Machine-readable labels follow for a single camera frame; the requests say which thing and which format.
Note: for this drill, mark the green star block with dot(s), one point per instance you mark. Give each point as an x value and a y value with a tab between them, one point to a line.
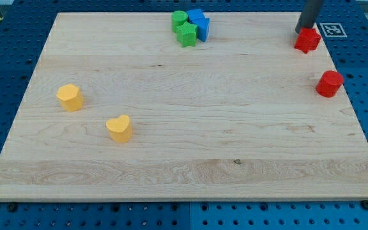
187	34

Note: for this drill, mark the blue cube block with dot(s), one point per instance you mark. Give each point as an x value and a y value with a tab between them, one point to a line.
195	14

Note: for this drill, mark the yellow heart block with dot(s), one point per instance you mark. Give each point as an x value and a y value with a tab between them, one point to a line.
120	129

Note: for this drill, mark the yellow hexagon block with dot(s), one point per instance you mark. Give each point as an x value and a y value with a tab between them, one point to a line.
70	97

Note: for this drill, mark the blue triangle block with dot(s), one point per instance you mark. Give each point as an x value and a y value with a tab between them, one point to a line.
202	28

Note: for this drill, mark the green cylinder block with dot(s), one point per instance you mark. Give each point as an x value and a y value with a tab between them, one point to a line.
178	18

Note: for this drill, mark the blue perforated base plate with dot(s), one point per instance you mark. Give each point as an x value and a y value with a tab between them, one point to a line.
23	32

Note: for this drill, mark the red cylinder block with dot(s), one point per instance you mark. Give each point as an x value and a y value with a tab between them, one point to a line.
329	83

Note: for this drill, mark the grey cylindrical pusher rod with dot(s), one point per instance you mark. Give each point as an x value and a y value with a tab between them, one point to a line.
309	15

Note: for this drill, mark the red star block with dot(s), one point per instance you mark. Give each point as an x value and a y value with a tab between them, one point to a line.
307	40

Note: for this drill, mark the white fiducial marker tag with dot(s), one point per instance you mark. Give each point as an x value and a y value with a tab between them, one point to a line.
333	30

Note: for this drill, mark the light wooden board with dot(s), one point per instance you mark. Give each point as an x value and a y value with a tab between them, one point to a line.
235	118

